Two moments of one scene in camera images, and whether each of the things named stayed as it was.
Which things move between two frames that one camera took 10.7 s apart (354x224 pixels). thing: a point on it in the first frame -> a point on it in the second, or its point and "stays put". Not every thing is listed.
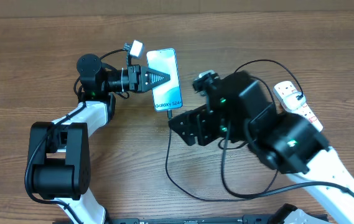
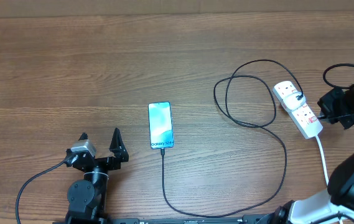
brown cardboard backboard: x=53 y=8 stays put
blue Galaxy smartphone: x=167 y=96 -> x=161 y=125
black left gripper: x=138 y=78 -> x=119 y=150
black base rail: x=232 y=220 stays put
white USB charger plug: x=293 y=100 stays put
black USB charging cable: x=277 y=168 -> x=234 y=119
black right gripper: x=199 y=126 -> x=326 y=112
